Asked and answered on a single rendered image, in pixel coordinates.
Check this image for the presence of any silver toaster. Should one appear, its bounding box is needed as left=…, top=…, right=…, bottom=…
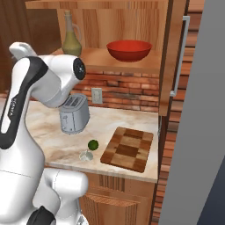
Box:
left=58, top=93, right=91, bottom=136

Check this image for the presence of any wooden wall cabinet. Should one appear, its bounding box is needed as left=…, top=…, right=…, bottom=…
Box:
left=25, top=0, right=171, bottom=75

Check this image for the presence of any white wall outlet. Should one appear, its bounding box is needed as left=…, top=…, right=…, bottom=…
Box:
left=91, top=87, right=104, bottom=105

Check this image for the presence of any olive oil condiment bottle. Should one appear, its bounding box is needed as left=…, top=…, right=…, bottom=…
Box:
left=62, top=10, right=83, bottom=57

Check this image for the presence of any checkered wooden cutting board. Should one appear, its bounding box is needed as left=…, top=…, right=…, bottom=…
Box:
left=99, top=126, right=155, bottom=174

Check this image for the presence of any grey fridge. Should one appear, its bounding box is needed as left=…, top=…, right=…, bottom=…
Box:
left=157, top=0, right=225, bottom=225

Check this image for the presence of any wooden drawer front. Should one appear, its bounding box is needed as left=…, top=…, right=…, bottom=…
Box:
left=84, top=171, right=156, bottom=206

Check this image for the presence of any silver cabinet door handle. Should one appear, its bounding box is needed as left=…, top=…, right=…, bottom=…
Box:
left=170, top=15, right=191, bottom=98

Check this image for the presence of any dark wooden cabinet door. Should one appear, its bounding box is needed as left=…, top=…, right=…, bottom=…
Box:
left=0, top=0, right=63, bottom=92

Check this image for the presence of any wooden cabinet door with handle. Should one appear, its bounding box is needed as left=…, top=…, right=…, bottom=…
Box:
left=158, top=0, right=190, bottom=117

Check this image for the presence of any red bowl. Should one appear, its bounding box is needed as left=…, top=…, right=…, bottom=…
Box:
left=105, top=40, right=154, bottom=63

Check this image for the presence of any wooden base cabinet door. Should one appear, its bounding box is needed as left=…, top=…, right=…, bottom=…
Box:
left=78, top=192, right=140, bottom=225

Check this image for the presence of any green lime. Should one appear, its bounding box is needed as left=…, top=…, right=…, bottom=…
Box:
left=87, top=139, right=100, bottom=152

